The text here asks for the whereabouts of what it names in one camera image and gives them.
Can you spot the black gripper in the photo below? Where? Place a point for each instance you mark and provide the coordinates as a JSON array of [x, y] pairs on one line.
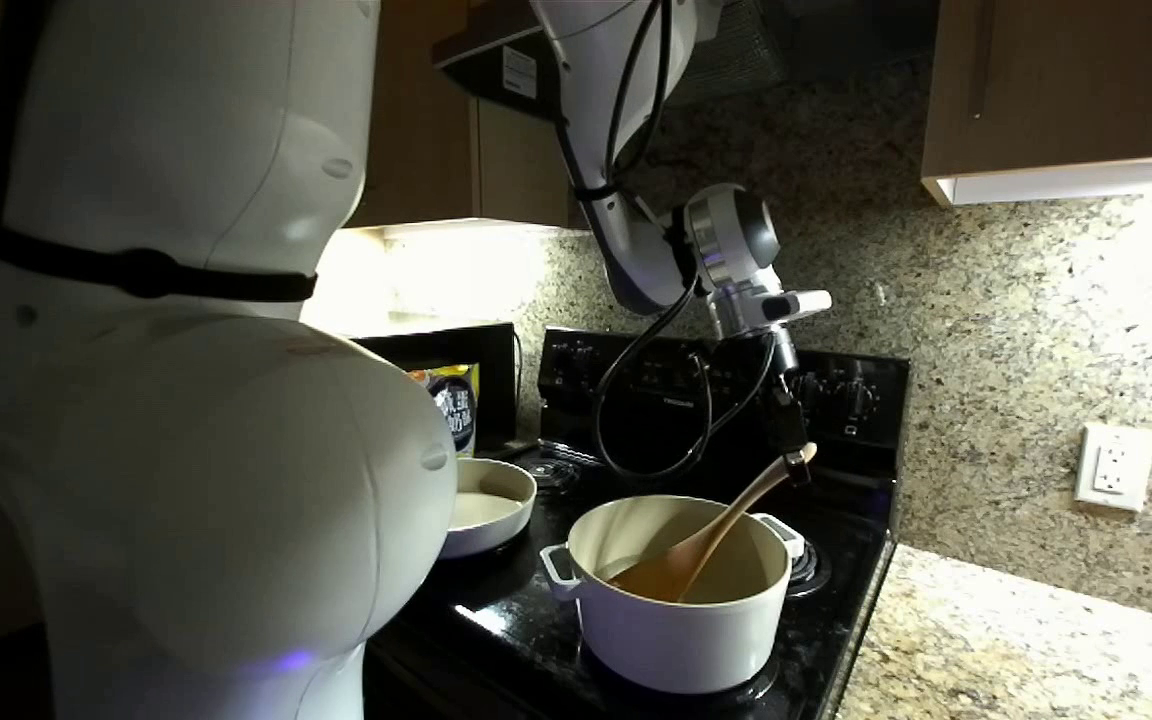
[[786, 393]]

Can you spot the black electric stove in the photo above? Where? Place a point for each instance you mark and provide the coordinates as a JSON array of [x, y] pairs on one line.
[[841, 563]]

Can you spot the range hood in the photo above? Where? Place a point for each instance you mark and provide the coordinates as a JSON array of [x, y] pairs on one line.
[[500, 64]]

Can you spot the white wall outlet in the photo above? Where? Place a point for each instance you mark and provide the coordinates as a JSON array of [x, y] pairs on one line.
[[1113, 465]]

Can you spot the white bowl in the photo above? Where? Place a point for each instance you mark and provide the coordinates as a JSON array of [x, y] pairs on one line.
[[490, 506]]

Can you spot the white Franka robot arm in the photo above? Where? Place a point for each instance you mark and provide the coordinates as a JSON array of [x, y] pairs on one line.
[[201, 465]]

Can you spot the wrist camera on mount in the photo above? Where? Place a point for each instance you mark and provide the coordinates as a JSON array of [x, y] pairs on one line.
[[799, 310]]

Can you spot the black microwave oven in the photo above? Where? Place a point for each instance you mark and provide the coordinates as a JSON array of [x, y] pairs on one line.
[[496, 385]]

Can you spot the brown upper cabinet plain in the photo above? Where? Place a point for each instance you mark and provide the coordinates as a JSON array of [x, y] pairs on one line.
[[458, 144]]

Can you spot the wooden spoon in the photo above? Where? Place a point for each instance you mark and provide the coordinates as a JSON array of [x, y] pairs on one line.
[[700, 546]]

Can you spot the yellow black snack bag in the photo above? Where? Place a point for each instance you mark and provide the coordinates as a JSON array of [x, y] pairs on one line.
[[458, 401]]

